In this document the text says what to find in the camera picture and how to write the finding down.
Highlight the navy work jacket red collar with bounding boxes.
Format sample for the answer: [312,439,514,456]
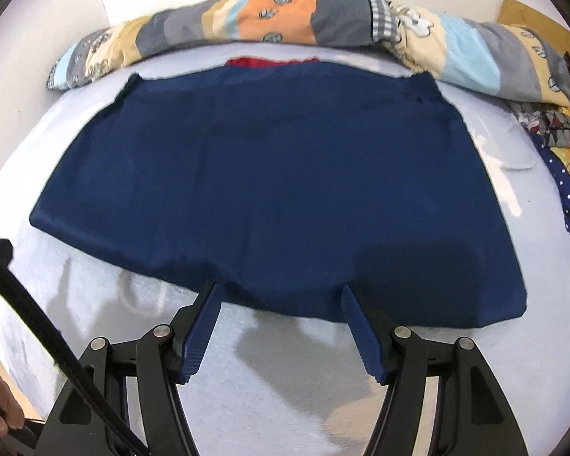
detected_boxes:
[29,61,526,328]

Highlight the person's left hand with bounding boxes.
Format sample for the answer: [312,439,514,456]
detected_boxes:
[0,374,25,437]

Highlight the dark patterned crumpled cloth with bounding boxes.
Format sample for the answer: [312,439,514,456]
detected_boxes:
[508,54,570,234]

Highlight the colourful striped rolled quilt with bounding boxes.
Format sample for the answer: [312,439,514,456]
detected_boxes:
[47,0,570,107]

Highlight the black cable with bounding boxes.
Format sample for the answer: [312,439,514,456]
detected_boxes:
[0,239,149,456]

